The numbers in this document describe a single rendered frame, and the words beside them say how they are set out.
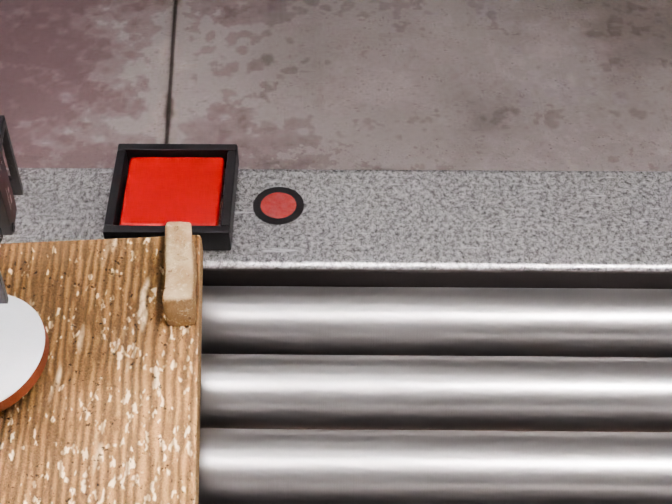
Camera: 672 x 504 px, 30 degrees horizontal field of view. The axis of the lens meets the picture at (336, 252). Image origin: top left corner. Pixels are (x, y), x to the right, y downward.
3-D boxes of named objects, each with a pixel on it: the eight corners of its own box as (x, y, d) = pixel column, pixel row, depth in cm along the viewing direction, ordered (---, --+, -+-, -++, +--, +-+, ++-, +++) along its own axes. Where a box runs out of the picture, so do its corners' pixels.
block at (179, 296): (169, 250, 73) (163, 218, 71) (199, 248, 73) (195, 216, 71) (165, 330, 69) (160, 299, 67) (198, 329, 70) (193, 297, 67)
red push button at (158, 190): (132, 170, 81) (129, 155, 79) (225, 171, 80) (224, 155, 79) (120, 240, 77) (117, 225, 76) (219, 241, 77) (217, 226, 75)
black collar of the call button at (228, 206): (121, 161, 81) (118, 142, 80) (239, 162, 81) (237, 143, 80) (106, 250, 76) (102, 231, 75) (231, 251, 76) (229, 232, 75)
